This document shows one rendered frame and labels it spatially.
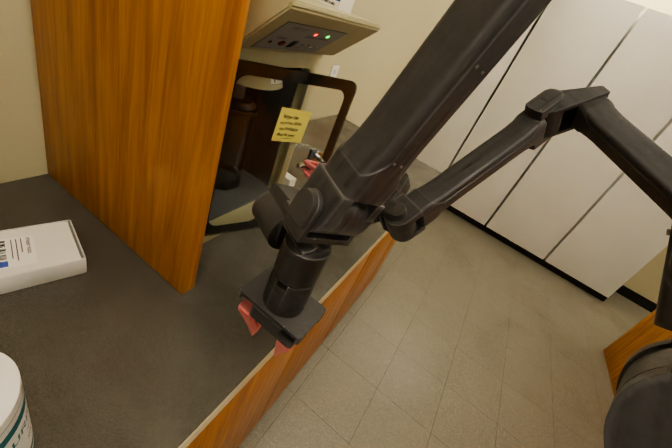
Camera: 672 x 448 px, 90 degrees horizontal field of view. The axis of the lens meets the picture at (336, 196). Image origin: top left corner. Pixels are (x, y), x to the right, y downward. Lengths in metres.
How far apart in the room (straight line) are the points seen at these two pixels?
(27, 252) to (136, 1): 0.48
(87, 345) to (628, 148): 0.97
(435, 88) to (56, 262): 0.70
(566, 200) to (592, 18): 1.49
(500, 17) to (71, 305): 0.75
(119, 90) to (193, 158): 0.19
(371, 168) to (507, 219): 3.50
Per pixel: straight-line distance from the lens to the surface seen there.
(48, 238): 0.84
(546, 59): 3.54
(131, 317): 0.75
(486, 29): 0.31
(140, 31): 0.64
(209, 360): 0.70
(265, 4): 0.56
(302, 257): 0.38
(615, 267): 4.01
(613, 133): 0.80
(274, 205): 0.43
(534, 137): 0.79
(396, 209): 0.64
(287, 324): 0.45
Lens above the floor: 1.54
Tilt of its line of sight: 30 degrees down
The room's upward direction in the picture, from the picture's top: 23 degrees clockwise
